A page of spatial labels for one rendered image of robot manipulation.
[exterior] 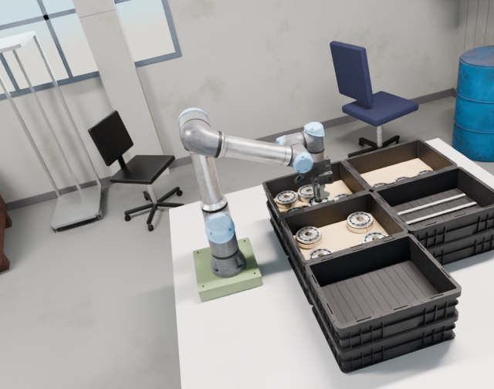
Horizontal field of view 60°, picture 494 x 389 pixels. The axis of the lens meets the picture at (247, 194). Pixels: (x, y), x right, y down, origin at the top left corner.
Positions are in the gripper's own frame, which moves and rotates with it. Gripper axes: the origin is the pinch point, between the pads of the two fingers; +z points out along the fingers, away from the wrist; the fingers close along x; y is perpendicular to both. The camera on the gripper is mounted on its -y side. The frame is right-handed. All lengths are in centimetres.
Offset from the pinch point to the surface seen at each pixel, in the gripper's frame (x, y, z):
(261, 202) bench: 34.3, -22.3, 18.2
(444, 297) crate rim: -70, 20, -5
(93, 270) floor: 100, -152, 89
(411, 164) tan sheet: 18, 52, 5
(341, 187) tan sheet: 12.4, 15.0, 5.0
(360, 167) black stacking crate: 19.5, 26.7, 0.9
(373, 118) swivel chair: 145, 82, 39
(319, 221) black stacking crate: -13.2, -2.7, 2.0
